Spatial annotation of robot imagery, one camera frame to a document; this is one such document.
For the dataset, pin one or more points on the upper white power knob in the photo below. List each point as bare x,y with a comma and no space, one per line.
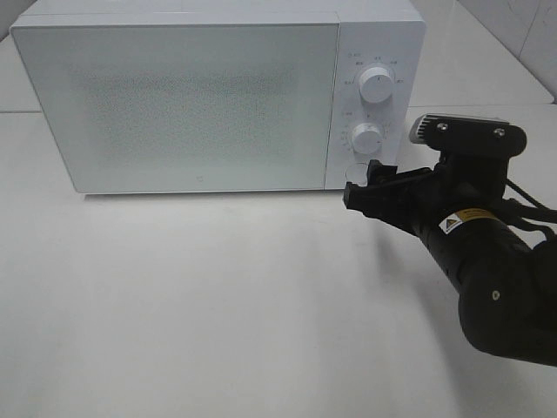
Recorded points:
376,84

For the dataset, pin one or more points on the white microwave door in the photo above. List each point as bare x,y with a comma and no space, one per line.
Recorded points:
186,109

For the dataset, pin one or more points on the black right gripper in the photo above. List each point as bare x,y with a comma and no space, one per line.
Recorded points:
459,193

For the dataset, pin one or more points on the white microwave oven body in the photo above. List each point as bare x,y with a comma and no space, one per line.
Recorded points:
387,33

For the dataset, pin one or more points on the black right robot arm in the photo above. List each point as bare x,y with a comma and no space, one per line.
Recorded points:
498,253

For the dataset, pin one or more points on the lower white timer knob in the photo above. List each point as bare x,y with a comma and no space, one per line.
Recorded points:
366,138

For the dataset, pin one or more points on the round white door button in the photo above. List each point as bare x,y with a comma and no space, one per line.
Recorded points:
357,174

